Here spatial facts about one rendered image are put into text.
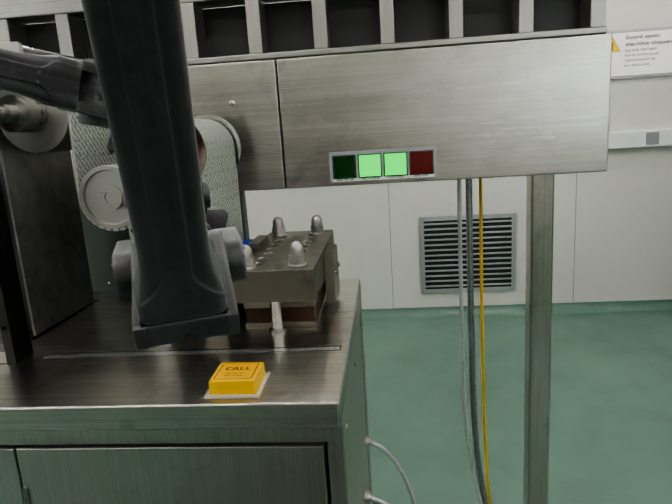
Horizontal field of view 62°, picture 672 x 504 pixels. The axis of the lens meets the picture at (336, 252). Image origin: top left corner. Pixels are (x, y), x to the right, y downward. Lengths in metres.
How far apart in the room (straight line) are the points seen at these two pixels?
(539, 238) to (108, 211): 1.06
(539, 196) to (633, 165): 2.45
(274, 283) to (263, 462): 0.31
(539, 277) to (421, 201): 2.18
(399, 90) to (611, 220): 2.80
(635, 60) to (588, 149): 2.57
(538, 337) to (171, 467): 1.06
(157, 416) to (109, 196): 0.45
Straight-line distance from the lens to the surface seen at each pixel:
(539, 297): 1.62
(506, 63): 1.37
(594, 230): 3.96
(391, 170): 1.34
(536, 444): 1.80
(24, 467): 1.07
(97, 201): 1.16
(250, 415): 0.85
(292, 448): 0.89
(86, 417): 0.94
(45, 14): 1.59
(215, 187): 1.13
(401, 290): 3.83
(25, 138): 1.22
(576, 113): 1.41
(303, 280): 1.02
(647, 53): 3.99
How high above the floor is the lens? 1.27
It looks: 12 degrees down
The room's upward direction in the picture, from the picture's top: 4 degrees counter-clockwise
